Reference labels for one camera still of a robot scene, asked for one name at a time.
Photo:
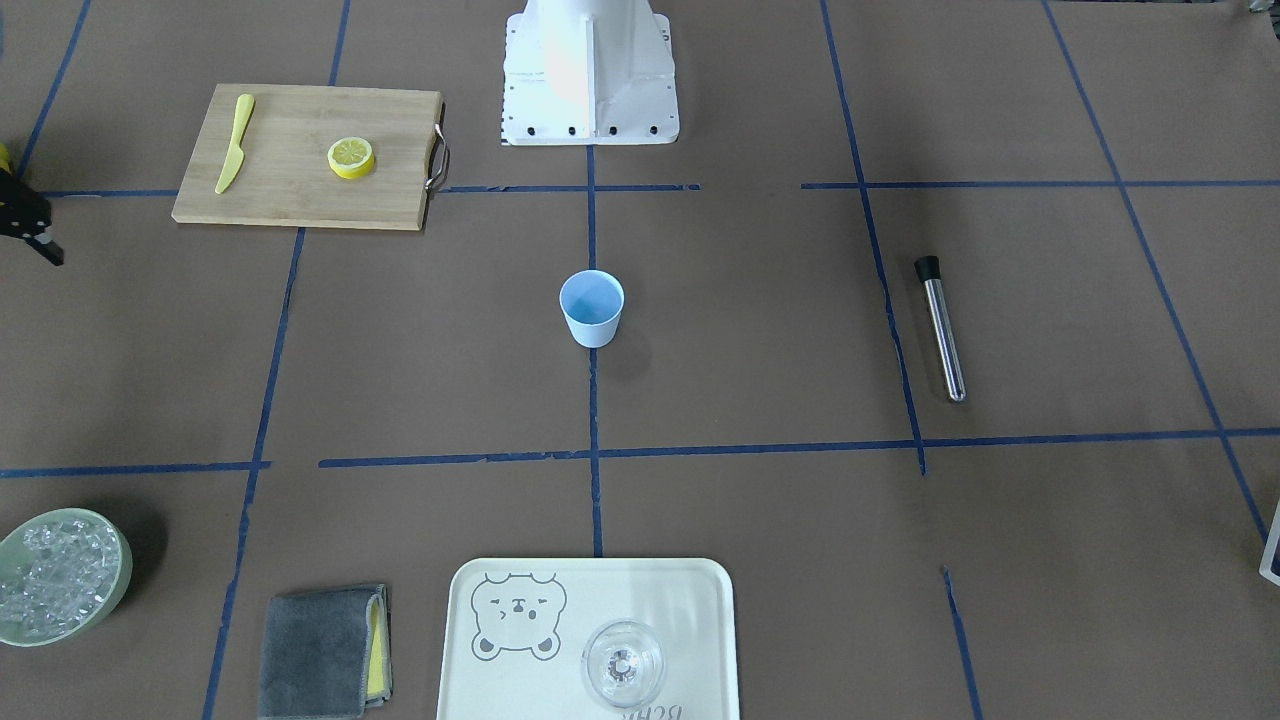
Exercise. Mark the grey folded cloth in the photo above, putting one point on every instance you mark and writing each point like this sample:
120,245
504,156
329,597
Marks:
326,654

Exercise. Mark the light blue plastic cup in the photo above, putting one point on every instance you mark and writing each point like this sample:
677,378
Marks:
592,302

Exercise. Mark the clear wine glass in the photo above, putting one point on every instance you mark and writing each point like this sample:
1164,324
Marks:
623,665

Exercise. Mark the yellow plastic knife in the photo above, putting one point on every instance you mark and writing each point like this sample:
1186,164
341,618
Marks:
234,159

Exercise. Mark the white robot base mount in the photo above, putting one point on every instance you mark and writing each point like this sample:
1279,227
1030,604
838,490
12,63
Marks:
589,73

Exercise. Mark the green bowl of ice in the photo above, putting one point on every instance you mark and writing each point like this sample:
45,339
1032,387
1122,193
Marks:
61,573

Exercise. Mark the bamboo cutting board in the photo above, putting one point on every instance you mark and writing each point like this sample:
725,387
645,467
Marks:
285,179

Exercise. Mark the cream bear serving tray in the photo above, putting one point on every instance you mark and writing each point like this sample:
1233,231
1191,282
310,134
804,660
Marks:
516,629

